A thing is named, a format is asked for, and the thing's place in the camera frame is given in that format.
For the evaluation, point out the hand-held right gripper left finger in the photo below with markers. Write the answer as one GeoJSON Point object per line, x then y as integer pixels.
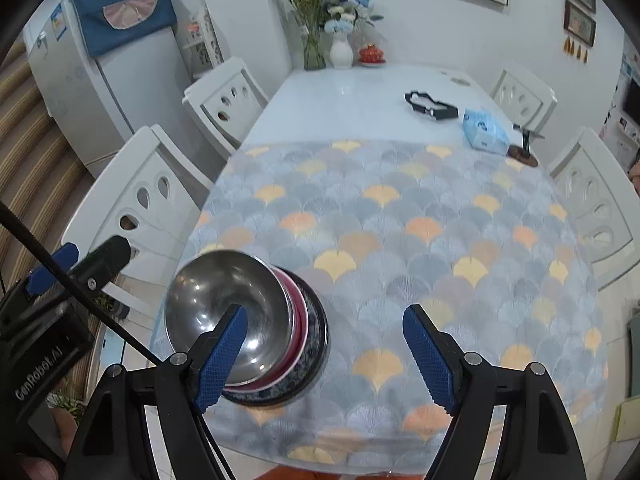
{"type": "Point", "coordinates": [225, 360]}

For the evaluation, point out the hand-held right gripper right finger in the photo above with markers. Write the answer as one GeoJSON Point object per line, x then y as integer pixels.
{"type": "Point", "coordinates": [430, 360]}

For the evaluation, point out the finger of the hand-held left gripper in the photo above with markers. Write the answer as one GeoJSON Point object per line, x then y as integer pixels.
{"type": "Point", "coordinates": [105, 260]}
{"type": "Point", "coordinates": [50, 270]}

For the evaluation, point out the red steel bowl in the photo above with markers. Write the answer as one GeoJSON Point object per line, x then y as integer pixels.
{"type": "Point", "coordinates": [225, 285]}

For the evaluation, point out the blue floral plate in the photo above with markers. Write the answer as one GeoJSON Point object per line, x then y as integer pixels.
{"type": "Point", "coordinates": [317, 335]}

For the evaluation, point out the person's left hand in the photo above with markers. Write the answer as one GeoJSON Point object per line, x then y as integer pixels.
{"type": "Point", "coordinates": [37, 470]}

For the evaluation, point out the white dining chair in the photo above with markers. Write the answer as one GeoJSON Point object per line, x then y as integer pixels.
{"type": "Point", "coordinates": [525, 95]}
{"type": "Point", "coordinates": [220, 105]}
{"type": "Point", "coordinates": [100, 200]}
{"type": "Point", "coordinates": [575, 170]}

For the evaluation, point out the potted green plant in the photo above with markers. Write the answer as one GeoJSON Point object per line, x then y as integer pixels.
{"type": "Point", "coordinates": [67, 410]}

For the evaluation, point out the fan-patterned tablecloth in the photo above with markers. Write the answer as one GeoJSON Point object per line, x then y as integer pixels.
{"type": "Point", "coordinates": [400, 260]}

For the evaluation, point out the white refrigerator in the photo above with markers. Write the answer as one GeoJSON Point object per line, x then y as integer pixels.
{"type": "Point", "coordinates": [125, 100]}

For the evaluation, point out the green board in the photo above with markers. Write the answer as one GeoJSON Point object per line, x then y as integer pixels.
{"type": "Point", "coordinates": [627, 420]}

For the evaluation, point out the blue refrigerator cover cloth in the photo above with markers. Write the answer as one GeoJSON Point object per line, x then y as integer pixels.
{"type": "Point", "coordinates": [100, 30]}

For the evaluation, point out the blue tissue packet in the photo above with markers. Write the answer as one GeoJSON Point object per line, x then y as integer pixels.
{"type": "Point", "coordinates": [482, 130]}

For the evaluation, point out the white storage rack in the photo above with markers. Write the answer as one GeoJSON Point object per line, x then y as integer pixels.
{"type": "Point", "coordinates": [202, 45]}

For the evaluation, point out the glass vase with green branches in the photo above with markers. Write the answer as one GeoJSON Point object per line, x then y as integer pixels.
{"type": "Point", "coordinates": [312, 55]}

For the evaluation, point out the red lidded pot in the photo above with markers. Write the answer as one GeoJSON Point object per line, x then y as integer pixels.
{"type": "Point", "coordinates": [371, 54]}

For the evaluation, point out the white vase with blue flowers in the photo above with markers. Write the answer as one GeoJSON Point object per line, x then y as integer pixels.
{"type": "Point", "coordinates": [341, 52]}

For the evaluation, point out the black plastic frame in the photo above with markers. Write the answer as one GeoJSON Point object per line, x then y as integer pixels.
{"type": "Point", "coordinates": [447, 112]}

